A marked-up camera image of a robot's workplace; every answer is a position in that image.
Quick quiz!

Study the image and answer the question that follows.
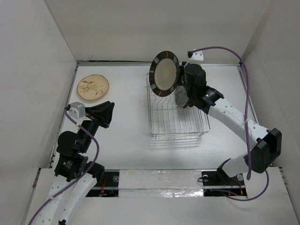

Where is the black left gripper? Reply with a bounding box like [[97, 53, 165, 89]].
[[78, 100, 114, 151]]

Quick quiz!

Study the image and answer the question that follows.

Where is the grey reindeer plate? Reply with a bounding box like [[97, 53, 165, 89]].
[[174, 86, 189, 108]]

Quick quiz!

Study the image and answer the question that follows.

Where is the striped rim cream plate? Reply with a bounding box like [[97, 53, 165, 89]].
[[149, 51, 180, 97]]

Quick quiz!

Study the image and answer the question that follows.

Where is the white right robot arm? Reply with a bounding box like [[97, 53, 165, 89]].
[[178, 63, 282, 184]]

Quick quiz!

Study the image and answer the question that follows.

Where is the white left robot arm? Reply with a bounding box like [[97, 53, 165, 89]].
[[29, 101, 115, 225]]

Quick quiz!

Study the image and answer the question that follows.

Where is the beige bird pattern plate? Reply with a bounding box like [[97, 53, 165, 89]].
[[77, 74, 110, 101]]

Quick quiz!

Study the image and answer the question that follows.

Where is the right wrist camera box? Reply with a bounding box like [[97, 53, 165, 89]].
[[187, 51, 204, 64]]

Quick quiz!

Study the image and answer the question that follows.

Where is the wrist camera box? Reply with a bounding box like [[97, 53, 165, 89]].
[[67, 102, 86, 120], [187, 51, 204, 64]]

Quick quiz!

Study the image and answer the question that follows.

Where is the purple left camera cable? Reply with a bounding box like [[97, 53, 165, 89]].
[[28, 107, 99, 225]]

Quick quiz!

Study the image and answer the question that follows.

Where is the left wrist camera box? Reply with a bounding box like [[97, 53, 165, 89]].
[[67, 102, 86, 120]]

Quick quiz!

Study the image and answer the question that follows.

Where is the wire dish rack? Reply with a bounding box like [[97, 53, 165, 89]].
[[146, 76, 210, 141]]

